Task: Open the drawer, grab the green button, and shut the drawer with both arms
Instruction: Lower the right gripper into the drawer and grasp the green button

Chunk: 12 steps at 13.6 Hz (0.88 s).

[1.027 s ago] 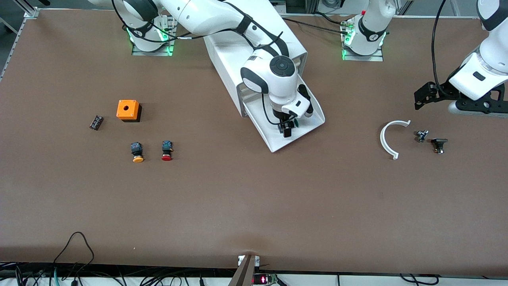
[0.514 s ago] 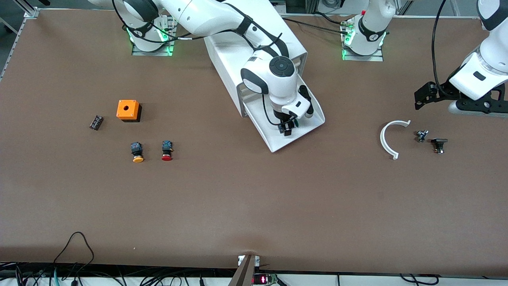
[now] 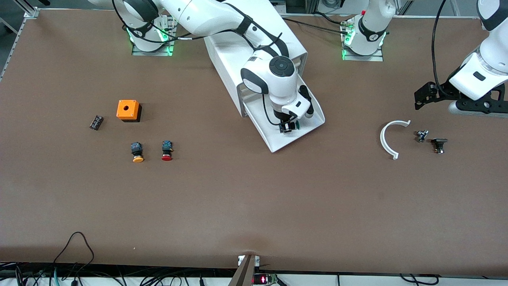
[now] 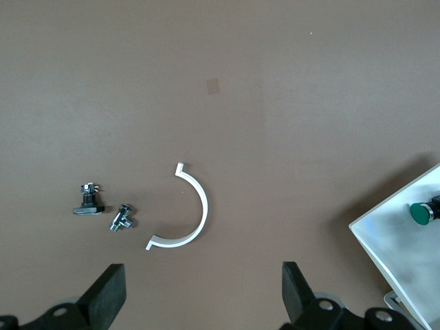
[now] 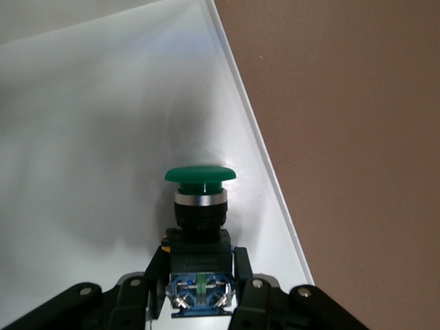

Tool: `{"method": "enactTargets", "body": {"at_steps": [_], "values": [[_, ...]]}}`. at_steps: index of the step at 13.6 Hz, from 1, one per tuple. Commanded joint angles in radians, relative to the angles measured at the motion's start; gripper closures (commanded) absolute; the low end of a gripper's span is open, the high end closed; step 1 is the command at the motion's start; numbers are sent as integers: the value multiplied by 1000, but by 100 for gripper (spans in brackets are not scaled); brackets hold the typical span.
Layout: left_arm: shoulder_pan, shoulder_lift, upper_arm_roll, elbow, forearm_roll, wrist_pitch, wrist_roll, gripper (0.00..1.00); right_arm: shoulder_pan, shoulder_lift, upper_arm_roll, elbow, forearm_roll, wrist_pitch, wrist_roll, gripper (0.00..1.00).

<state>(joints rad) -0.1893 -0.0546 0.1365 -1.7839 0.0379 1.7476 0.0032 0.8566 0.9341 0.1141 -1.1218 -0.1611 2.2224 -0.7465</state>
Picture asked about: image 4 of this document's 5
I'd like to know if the small black clamp part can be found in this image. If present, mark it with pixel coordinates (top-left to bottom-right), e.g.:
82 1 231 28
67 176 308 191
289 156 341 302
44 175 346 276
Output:
72 181 106 217

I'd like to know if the white half ring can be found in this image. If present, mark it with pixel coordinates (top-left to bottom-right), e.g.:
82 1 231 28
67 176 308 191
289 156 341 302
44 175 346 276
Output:
144 161 209 252

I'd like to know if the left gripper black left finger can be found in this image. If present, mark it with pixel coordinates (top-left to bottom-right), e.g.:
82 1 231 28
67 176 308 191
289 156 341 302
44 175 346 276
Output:
20 263 127 330

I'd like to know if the small metal fitting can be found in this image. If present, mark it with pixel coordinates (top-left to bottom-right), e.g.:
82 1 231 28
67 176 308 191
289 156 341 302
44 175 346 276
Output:
109 202 134 232

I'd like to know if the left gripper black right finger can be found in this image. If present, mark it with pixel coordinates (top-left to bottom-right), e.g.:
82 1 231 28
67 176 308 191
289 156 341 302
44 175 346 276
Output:
280 261 365 330

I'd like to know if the green push button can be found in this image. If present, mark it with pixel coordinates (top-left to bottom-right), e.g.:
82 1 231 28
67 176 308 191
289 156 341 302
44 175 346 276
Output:
408 193 440 227

